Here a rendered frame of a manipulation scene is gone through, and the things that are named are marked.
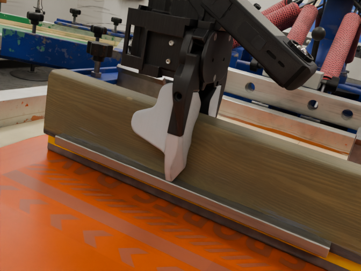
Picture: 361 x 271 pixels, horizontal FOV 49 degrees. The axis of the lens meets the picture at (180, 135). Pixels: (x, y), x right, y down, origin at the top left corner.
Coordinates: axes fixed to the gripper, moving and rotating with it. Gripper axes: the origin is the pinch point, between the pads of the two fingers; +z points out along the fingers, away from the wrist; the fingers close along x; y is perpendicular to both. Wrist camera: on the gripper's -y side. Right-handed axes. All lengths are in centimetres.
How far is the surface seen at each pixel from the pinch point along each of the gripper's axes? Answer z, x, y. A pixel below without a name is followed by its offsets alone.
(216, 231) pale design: 4.9, 1.7, -4.8
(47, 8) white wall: 12, -384, 379
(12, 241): 4.5, 15.1, 7.3
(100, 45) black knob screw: -6.6, -21.5, 27.5
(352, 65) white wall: 7, -440, -4
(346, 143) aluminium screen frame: 3.1, -42.1, -14.3
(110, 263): 4.7, 12.3, 0.1
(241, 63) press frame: -2, -96, 23
